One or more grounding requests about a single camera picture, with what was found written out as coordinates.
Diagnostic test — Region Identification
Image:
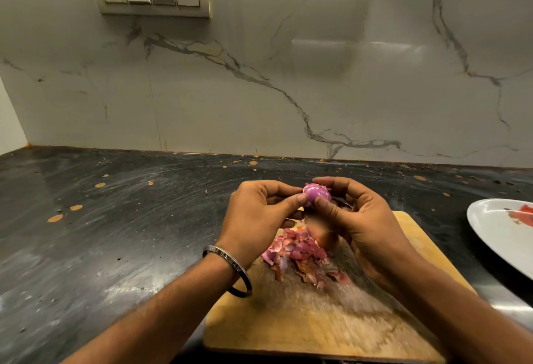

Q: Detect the person's left forearm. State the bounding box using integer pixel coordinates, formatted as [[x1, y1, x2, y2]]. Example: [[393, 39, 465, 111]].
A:
[[60, 250, 250, 364]]

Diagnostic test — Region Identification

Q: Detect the wooden cutting board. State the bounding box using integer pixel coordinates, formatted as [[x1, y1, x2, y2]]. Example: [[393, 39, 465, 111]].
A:
[[203, 210, 478, 364]]

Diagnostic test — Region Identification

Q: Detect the small peeled red onion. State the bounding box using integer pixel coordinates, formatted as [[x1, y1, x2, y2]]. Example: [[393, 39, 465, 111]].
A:
[[303, 183, 333, 207]]

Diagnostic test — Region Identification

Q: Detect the wooden handled knife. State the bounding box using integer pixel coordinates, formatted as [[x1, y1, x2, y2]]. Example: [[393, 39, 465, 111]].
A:
[[305, 197, 355, 252]]

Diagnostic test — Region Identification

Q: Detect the red vegetable piece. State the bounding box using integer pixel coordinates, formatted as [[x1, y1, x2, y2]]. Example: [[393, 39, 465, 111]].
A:
[[504, 205, 533, 228]]

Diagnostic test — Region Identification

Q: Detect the person's right hand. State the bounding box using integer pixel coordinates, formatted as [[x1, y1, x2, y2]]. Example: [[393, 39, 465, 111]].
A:
[[311, 176, 418, 290]]

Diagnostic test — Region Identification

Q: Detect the pile of red onion peels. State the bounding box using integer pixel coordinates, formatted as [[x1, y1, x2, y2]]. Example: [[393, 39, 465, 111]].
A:
[[261, 226, 351, 290]]

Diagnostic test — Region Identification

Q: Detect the person's left hand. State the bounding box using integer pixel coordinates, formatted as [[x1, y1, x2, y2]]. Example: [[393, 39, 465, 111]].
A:
[[216, 180, 309, 269]]

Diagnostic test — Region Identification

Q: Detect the person's right forearm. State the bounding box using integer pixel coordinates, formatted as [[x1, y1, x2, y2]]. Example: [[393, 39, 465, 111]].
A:
[[385, 248, 533, 364]]

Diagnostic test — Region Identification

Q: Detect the silver metal bracelet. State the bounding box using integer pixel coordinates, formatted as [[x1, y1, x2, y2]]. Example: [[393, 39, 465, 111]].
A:
[[202, 245, 253, 298]]

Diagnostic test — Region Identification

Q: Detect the white plate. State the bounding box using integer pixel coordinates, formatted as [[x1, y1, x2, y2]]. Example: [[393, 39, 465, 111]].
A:
[[466, 198, 533, 281]]

